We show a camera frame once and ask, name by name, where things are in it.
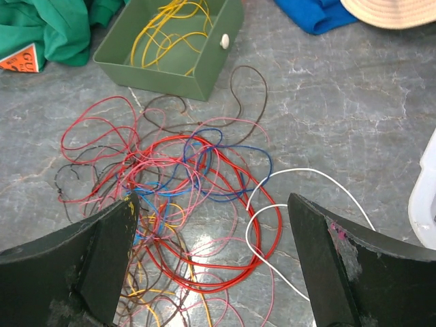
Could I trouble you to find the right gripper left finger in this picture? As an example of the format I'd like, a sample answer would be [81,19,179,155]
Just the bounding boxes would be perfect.
[1,193,139,326]

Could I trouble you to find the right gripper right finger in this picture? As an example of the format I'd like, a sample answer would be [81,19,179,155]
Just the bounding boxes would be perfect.
[287,193,435,326]

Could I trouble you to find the colourful wire bundle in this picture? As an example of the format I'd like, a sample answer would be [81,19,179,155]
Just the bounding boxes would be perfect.
[54,64,283,327]

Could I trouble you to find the thick red wire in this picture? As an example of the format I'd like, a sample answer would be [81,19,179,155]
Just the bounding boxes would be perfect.
[136,135,283,294]

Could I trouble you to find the yellow wire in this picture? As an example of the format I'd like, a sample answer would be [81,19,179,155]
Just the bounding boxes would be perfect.
[130,0,214,78]

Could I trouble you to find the near white plastic basket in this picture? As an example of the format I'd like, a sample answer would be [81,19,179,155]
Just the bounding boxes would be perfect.
[408,131,436,249]

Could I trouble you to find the green jacket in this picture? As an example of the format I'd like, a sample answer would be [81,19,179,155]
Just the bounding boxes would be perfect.
[1,0,128,73]

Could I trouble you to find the green plastic tray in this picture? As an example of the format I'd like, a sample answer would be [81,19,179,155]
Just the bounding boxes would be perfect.
[93,1,244,101]

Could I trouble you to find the blue cloth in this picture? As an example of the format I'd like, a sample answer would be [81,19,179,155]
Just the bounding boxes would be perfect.
[275,0,358,35]

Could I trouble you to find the peach bucket hat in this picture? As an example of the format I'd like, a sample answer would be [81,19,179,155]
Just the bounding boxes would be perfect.
[341,0,435,30]

